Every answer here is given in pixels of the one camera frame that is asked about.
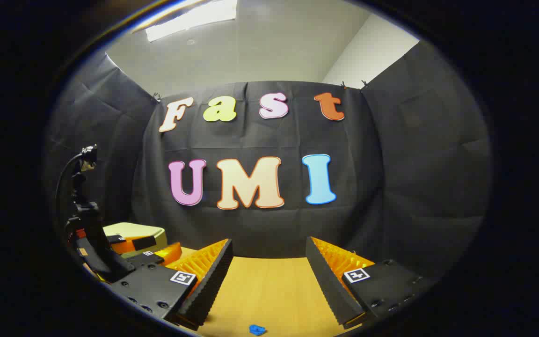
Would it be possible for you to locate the green desktop garbage bin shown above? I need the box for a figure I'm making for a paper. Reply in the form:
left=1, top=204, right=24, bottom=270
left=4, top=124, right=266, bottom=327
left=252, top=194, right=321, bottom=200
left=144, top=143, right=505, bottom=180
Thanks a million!
left=102, top=222, right=168, bottom=259

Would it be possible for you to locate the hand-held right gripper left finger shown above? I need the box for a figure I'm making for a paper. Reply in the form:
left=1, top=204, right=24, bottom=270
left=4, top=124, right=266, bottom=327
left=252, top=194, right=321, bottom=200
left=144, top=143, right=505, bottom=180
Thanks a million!
left=109, top=239, right=234, bottom=331

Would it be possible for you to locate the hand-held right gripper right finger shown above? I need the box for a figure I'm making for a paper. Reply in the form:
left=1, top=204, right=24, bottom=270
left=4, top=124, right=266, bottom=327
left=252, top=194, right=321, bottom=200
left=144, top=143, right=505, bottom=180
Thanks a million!
left=305, top=236, right=439, bottom=330

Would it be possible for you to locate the wooden desktop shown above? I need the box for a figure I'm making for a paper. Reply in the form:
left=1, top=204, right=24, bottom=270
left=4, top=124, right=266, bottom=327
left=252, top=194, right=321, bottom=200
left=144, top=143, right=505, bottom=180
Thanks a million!
left=176, top=246, right=364, bottom=337

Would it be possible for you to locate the ceiling light panel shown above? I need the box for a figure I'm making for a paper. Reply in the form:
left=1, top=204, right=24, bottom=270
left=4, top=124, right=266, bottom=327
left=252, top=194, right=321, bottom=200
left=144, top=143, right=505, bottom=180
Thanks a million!
left=146, top=0, right=239, bottom=43

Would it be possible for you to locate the black backdrop cloth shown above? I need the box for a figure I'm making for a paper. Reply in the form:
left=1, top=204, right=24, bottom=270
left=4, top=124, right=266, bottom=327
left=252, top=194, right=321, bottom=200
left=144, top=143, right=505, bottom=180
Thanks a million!
left=45, top=40, right=493, bottom=281

